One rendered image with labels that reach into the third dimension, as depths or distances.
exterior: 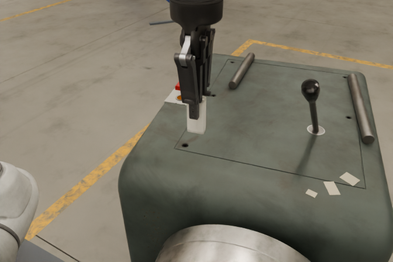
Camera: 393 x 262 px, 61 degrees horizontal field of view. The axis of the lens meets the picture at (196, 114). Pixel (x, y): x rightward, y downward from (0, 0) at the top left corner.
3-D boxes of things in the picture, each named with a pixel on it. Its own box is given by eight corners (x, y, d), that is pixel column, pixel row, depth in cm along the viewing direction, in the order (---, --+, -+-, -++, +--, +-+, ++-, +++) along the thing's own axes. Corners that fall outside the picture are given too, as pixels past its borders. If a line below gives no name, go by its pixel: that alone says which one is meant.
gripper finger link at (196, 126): (204, 98, 55) (203, 100, 54) (204, 133, 59) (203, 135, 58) (188, 95, 56) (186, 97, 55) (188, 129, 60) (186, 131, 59)
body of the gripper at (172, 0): (181, -18, 50) (182, 41, 56) (158, -4, 44) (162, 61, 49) (230, -14, 49) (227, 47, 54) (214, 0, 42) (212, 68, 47)
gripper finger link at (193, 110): (199, 90, 54) (193, 99, 51) (199, 117, 56) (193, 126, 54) (190, 89, 54) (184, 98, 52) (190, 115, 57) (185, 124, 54)
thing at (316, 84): (298, 96, 62) (303, 73, 59) (317, 99, 61) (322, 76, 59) (297, 107, 59) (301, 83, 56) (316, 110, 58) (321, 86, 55)
